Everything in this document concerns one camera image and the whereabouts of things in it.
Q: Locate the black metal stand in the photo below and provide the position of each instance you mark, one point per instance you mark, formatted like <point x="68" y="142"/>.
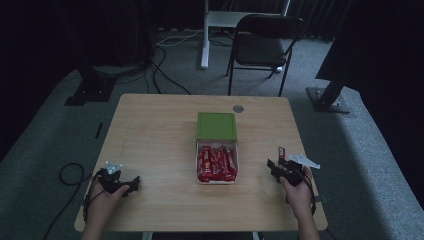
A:
<point x="328" y="100"/>
<point x="90" y="90"/>

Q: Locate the person's right hand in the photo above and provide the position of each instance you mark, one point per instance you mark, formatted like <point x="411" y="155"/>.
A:
<point x="300" y="196"/>

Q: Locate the black folding chair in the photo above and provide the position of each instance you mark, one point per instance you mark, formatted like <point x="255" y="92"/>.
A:
<point x="258" y="46"/>

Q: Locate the grey round table grommet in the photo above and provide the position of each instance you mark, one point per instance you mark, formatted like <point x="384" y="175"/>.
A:
<point x="238" y="108"/>

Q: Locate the person's left hand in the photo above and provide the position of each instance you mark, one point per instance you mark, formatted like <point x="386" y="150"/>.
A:
<point x="101" y="205"/>

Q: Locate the white desk frame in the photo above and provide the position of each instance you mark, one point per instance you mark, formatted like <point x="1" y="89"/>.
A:
<point x="205" y="50"/>

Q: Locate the grey tape piece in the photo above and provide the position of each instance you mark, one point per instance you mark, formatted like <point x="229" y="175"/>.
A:
<point x="321" y="199"/>

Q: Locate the white table leg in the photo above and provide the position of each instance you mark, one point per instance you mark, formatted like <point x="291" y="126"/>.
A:
<point x="256" y="236"/>
<point x="146" y="236"/>

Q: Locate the single red snack bar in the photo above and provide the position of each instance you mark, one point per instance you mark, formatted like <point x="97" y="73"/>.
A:
<point x="281" y="152"/>

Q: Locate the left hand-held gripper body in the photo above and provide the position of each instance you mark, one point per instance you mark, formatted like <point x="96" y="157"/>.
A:
<point x="111" y="183"/>

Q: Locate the pile of red snack packets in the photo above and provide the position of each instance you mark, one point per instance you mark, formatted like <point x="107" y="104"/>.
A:
<point x="216" y="165"/>

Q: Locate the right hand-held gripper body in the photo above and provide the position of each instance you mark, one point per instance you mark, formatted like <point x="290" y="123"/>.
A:
<point x="293" y="171"/>

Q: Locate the dark curtain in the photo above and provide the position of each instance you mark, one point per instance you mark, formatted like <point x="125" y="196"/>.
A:
<point x="320" y="18"/>

